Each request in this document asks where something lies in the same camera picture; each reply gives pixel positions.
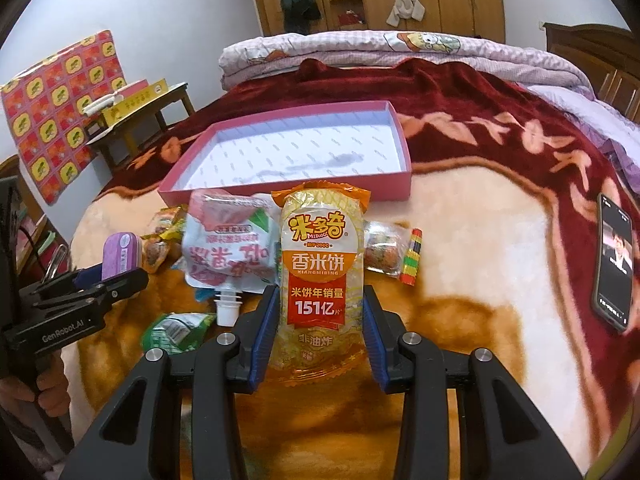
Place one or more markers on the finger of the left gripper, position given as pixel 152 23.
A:
pixel 105 293
pixel 68 282

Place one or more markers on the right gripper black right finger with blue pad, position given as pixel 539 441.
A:
pixel 502 433

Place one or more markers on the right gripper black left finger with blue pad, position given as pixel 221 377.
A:
pixel 137 433

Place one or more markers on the purple mint tin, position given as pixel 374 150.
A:
pixel 122 252

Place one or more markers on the white pink jelly drink pouch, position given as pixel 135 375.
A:
pixel 230 246

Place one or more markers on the yellow rice cracker packet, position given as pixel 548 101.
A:
pixel 321 284

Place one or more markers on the clear colourful candy packet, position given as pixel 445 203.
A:
pixel 393 250

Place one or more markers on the person's left hand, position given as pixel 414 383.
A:
pixel 51 393

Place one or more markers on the green snack packet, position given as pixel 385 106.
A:
pixel 177 333

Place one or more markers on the small wooden side table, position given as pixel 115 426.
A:
pixel 122 129

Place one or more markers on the red yellow patterned board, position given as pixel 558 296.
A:
pixel 44 108

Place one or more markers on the black smartphone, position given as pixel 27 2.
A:
pixel 614 278

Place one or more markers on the yellow gift box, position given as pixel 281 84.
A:
pixel 131 99

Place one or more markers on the pink checked folded quilt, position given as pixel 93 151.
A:
pixel 555 79

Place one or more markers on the pink shallow box lid tray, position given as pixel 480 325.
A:
pixel 360 143

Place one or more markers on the dark wooden headboard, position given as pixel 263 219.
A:
pixel 608 55

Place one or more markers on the white hanging cloth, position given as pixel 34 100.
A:
pixel 405 10

